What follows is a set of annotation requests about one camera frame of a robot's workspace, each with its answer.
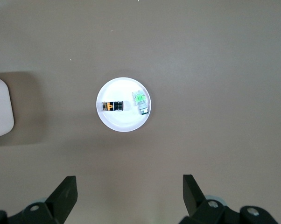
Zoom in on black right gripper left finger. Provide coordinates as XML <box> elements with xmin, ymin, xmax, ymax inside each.
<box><xmin>0</xmin><ymin>176</ymin><xmax>78</xmax><ymax>224</ymax></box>

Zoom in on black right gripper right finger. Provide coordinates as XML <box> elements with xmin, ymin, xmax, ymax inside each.
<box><xmin>180</xmin><ymin>174</ymin><xmax>278</xmax><ymax>224</ymax></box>

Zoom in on orange and black switch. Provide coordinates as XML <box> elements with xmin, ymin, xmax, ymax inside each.
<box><xmin>102</xmin><ymin>100</ymin><xmax>124</xmax><ymax>112</ymax></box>

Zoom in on white lidded box grey clips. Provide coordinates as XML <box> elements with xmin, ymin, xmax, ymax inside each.
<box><xmin>0</xmin><ymin>76</ymin><xmax>14</xmax><ymax>142</ymax></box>

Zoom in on round pale pink plate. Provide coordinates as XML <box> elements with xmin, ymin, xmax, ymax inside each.
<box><xmin>96</xmin><ymin>77</ymin><xmax>152</xmax><ymax>133</ymax></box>

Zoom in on small green white bottle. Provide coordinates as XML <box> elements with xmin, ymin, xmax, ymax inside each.
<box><xmin>132</xmin><ymin>91</ymin><xmax>149</xmax><ymax>116</ymax></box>

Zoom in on brown table mat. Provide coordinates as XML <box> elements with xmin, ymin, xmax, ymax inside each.
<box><xmin>0</xmin><ymin>0</ymin><xmax>281</xmax><ymax>224</ymax></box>

